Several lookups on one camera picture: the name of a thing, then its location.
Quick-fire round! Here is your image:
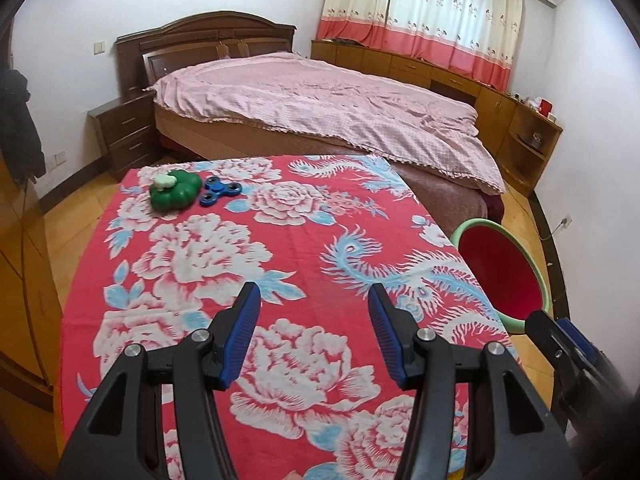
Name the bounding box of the green red trash bin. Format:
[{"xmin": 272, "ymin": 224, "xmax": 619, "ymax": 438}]
[{"xmin": 450, "ymin": 218, "xmax": 551, "ymax": 335}]

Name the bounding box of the red floral tablecloth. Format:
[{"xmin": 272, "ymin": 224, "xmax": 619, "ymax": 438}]
[{"xmin": 61, "ymin": 156, "xmax": 509, "ymax": 479}]

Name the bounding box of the long wooden cabinet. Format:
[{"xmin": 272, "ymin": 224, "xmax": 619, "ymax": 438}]
[{"xmin": 311, "ymin": 40, "xmax": 562, "ymax": 196}]

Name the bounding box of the green toy pumpkin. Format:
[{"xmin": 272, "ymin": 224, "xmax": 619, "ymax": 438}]
[{"xmin": 149, "ymin": 169, "xmax": 203, "ymax": 212}]

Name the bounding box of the red cup on shelf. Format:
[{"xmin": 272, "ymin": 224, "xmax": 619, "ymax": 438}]
[{"xmin": 538, "ymin": 99, "xmax": 552, "ymax": 117}]

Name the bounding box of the blue fidget spinner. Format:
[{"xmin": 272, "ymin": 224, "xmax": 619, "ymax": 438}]
[{"xmin": 198, "ymin": 176, "xmax": 243, "ymax": 207}]

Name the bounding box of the dark hanging jacket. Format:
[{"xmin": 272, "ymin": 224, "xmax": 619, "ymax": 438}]
[{"xmin": 0, "ymin": 63, "xmax": 47, "ymax": 188}]

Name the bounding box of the pink bed cover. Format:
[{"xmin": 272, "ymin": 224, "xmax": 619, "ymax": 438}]
[{"xmin": 150, "ymin": 52, "xmax": 506, "ymax": 195}]

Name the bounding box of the dark wooden nightstand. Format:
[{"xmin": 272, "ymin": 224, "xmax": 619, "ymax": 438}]
[{"xmin": 88, "ymin": 91, "xmax": 160, "ymax": 181}]

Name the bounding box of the floral pink curtain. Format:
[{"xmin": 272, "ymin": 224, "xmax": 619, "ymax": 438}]
[{"xmin": 317, "ymin": 0, "xmax": 523, "ymax": 91}]

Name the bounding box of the dark wooden headboard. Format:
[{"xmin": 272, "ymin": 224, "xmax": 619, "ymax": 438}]
[{"xmin": 115, "ymin": 11, "xmax": 296, "ymax": 98}]

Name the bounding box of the wooden bed frame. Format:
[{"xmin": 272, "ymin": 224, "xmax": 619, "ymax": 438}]
[{"xmin": 154, "ymin": 105, "xmax": 506, "ymax": 235}]

